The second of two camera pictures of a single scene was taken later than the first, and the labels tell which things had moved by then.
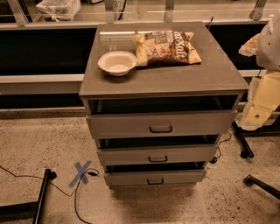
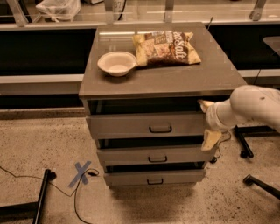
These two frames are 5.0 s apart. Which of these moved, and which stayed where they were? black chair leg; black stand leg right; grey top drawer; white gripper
Moved: white gripper
Stayed: black chair leg; grey top drawer; black stand leg right
